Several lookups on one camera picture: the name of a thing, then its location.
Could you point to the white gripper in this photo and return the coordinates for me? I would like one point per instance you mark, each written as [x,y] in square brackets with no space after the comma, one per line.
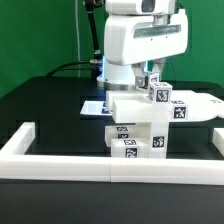
[143,30]

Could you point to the white tagged cube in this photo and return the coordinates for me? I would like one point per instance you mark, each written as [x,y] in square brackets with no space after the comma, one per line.
[152,77]
[159,92]

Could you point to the white chair back frame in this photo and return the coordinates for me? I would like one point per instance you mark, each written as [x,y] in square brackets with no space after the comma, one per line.
[185,106]

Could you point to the white chair seat part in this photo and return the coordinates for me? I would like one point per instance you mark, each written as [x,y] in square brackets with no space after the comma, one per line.
[156,136]

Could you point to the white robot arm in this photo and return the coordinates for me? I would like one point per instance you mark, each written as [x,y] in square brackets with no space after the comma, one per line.
[114,77]

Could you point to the white sheet with tags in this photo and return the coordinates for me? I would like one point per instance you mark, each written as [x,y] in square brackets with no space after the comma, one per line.
[95,108]

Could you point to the white U-shaped fence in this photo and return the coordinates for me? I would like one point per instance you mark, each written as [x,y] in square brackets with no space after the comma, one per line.
[15,163]

